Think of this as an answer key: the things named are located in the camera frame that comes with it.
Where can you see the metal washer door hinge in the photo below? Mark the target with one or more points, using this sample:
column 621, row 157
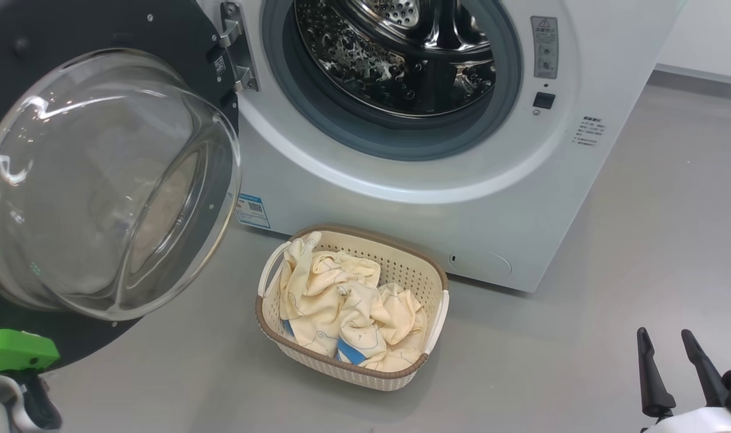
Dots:
column 239, row 48

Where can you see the white front-load washing machine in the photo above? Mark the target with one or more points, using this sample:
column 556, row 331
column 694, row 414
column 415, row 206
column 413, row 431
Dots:
column 509, row 210

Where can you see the blue energy label sticker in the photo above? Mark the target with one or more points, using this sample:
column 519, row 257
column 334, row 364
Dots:
column 252, row 210

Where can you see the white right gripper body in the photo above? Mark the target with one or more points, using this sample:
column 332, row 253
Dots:
column 714, row 422

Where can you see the cream perforated laundry basket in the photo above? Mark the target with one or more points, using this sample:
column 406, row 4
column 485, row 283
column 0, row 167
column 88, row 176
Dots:
column 413, row 270

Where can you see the round filter cover flap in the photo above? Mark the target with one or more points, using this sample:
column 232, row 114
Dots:
column 479, row 263

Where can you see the steel perforated washer drum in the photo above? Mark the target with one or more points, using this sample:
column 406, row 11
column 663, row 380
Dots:
column 395, row 60

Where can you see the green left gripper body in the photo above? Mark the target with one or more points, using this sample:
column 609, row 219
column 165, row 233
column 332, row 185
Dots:
column 10, row 352

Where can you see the grey warning sticker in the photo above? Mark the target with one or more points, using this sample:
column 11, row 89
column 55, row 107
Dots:
column 544, row 48

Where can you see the grey rubber door gasket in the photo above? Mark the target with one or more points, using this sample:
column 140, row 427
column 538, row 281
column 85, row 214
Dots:
column 317, row 114

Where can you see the small QR code sticker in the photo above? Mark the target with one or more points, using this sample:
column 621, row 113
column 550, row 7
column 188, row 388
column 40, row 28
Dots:
column 219, row 65

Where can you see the yellow bear-print top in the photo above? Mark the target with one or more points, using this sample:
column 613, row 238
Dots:
column 317, row 288

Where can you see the dark round glass washer door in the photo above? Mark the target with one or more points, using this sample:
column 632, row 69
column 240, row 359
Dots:
column 100, row 180

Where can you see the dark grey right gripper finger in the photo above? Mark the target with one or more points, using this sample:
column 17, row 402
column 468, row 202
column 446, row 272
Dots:
column 654, row 397
column 711, row 385

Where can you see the yellow trousers with blue cuffs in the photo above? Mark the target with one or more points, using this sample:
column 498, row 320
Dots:
column 389, row 325

